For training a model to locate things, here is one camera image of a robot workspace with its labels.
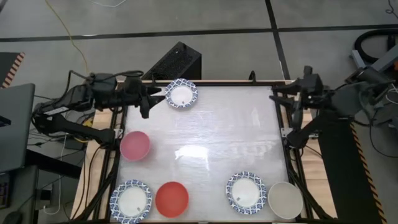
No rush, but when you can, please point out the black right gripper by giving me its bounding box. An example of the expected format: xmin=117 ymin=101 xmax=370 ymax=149
xmin=269 ymin=65 xmax=330 ymax=129

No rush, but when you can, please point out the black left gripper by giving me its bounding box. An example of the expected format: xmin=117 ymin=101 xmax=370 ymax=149
xmin=123 ymin=77 xmax=167 ymax=119

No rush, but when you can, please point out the blue patterned paper plate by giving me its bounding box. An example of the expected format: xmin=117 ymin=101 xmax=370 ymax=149
xmin=109 ymin=179 xmax=154 ymax=224
xmin=226 ymin=170 xmax=268 ymax=215
xmin=164 ymin=78 xmax=199 ymax=110

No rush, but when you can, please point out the pink bowl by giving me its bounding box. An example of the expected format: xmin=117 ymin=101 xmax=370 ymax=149
xmin=119 ymin=131 xmax=152 ymax=162

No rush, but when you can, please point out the red bowl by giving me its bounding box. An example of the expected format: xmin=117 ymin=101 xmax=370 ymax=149
xmin=155 ymin=181 xmax=190 ymax=218

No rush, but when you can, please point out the white bowl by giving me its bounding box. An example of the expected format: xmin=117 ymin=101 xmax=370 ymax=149
xmin=267 ymin=181 xmax=304 ymax=220

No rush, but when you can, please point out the black computer tower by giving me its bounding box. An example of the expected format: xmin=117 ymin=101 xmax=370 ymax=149
xmin=139 ymin=41 xmax=202 ymax=81

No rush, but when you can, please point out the grey metal stand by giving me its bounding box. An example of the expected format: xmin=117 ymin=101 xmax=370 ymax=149
xmin=350 ymin=43 xmax=398 ymax=74

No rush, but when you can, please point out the black hazard-striped floor mat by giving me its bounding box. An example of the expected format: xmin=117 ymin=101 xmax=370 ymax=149
xmin=0 ymin=52 xmax=25 ymax=90
xmin=312 ymin=118 xmax=388 ymax=224

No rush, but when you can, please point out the black computer desk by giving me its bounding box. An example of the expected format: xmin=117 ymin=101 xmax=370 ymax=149
xmin=0 ymin=149 xmax=83 ymax=224

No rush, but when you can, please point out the backlit keyboard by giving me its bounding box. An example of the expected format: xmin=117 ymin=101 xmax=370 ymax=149
xmin=0 ymin=182 xmax=9 ymax=209

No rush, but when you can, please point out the black computer mouse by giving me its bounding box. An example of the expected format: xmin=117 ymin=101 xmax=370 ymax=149
xmin=1 ymin=211 xmax=23 ymax=224

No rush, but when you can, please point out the black metal table frame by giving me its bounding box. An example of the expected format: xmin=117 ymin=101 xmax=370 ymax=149
xmin=93 ymin=80 xmax=315 ymax=224

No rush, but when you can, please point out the black hose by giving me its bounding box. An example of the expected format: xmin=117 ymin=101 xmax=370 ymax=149
xmin=353 ymin=29 xmax=398 ymax=65

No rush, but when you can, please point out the black floor cable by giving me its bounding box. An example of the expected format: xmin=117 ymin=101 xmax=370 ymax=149
xmin=369 ymin=118 xmax=398 ymax=158

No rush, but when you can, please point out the yellow cable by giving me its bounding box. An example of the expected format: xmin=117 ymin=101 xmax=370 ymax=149
xmin=43 ymin=0 xmax=90 ymax=75

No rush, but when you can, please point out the white cable bundle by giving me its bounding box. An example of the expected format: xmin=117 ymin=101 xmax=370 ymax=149
xmin=385 ymin=90 xmax=398 ymax=105

